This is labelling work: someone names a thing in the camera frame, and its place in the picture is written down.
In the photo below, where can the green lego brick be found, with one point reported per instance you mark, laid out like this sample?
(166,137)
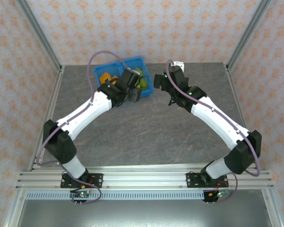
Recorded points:
(139,70)
(144,84)

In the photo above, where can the orange lego brick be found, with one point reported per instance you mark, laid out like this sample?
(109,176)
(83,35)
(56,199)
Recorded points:
(114,78)

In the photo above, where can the orange lego window frame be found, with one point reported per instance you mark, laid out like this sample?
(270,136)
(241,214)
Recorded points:
(104,75)

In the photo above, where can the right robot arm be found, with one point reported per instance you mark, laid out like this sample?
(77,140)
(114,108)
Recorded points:
(215,118)

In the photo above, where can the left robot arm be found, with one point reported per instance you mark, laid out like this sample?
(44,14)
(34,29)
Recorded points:
(85,113)

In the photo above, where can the blue plastic bin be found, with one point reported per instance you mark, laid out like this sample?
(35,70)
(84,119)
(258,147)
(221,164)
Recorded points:
(104,69)
(135,62)

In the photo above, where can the aluminium table edge bar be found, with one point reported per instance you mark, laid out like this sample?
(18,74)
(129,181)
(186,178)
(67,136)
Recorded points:
(144,168)

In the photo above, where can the grey metal lower panel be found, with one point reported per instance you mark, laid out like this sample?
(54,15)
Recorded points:
(144,212)

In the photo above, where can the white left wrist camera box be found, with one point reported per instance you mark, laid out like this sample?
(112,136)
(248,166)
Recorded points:
(136,72)

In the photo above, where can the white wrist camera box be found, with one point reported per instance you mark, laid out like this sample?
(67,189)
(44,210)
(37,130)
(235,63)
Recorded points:
(179,64)
(136,72)

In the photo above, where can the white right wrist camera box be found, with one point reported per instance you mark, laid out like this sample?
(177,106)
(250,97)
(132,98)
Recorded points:
(179,64)

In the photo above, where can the aluminium table side rail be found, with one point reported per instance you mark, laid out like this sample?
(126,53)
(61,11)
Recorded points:
(57,82)
(232,82)

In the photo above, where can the aluminium upright post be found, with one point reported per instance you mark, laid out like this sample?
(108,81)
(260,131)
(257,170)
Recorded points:
(38,30)
(248,30)

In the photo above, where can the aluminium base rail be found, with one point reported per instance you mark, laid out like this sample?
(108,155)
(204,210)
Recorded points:
(144,180)

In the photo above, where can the aluminium frame leg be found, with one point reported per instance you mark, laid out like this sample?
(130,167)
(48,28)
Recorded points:
(272,210)
(14,210)

